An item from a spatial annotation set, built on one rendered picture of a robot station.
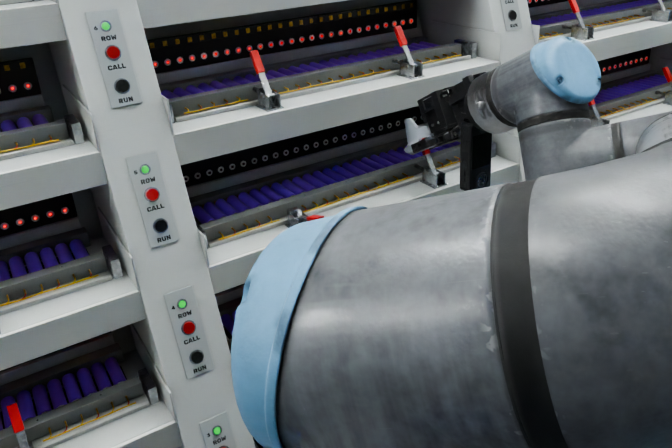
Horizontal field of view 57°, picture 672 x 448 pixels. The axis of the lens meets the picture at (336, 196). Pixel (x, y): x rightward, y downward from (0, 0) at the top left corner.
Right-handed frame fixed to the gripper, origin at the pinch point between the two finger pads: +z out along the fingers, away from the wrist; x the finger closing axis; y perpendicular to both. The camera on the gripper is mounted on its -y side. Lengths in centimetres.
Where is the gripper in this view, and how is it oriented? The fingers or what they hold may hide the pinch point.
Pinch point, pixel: (418, 150)
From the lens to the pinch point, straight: 110.4
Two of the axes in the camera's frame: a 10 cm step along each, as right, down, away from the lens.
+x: -8.5, 2.6, -4.6
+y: -3.1, -9.5, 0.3
